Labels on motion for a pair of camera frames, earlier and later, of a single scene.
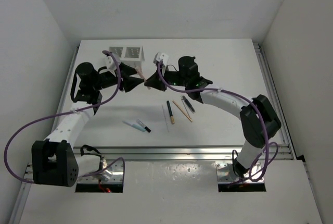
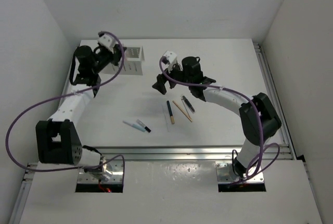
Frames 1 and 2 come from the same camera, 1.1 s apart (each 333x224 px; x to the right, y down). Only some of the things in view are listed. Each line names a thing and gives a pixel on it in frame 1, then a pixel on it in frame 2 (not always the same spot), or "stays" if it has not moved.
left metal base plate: [115, 165] stays
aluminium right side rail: [279, 109] stays
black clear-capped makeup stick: [189, 104] stays
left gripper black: [128, 83] → [115, 56]
